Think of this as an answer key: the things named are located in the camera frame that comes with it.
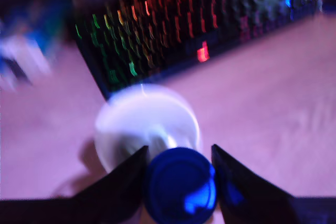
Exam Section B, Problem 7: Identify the blue coffee capsule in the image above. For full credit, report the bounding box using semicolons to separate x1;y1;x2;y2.
143;147;218;224

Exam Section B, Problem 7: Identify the cartoon print coffee mug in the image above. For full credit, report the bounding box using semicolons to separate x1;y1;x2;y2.
93;83;202;175

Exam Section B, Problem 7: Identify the black rainbow backlit keyboard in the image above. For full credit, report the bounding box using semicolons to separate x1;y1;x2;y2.
73;0;318;101

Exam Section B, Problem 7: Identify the small blue box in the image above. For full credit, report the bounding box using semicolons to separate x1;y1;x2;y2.
0;0;71;91

